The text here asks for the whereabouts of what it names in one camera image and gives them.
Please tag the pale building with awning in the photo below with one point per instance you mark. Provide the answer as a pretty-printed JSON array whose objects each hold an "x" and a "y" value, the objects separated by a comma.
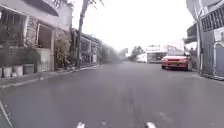
[{"x": 40, "y": 33}]

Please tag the concrete kerb strip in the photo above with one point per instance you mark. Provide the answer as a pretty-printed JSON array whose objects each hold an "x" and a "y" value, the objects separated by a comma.
[{"x": 36, "y": 77}]

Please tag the utility pole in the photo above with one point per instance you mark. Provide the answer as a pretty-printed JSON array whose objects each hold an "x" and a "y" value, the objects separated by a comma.
[{"x": 81, "y": 30}]

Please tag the building with grey gate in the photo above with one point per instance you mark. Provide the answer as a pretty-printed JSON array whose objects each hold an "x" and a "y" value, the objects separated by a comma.
[{"x": 210, "y": 40}]

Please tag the low building with fence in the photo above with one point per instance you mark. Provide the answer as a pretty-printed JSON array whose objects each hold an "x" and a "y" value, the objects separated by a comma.
[{"x": 89, "y": 50}]

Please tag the robot's own part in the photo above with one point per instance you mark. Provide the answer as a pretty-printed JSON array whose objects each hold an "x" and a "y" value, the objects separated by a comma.
[
  {"x": 80, "y": 125},
  {"x": 150, "y": 125}
]

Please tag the grey asphalt road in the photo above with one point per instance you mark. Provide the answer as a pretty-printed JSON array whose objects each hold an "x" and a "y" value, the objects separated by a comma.
[{"x": 110, "y": 96}]

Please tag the red car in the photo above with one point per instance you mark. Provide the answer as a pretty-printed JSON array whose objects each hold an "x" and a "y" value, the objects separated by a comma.
[{"x": 176, "y": 61}]

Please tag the white building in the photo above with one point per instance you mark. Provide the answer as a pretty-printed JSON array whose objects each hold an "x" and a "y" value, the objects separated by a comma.
[{"x": 156, "y": 53}]

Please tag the pale plant pot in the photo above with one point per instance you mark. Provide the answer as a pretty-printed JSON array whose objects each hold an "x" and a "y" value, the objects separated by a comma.
[
  {"x": 18, "y": 70},
  {"x": 7, "y": 71}
]

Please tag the grey plant pot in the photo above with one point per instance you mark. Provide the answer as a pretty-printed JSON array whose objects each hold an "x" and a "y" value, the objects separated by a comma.
[{"x": 28, "y": 69}]

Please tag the distant trees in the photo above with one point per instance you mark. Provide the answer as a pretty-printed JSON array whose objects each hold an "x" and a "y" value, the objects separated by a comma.
[{"x": 136, "y": 51}]

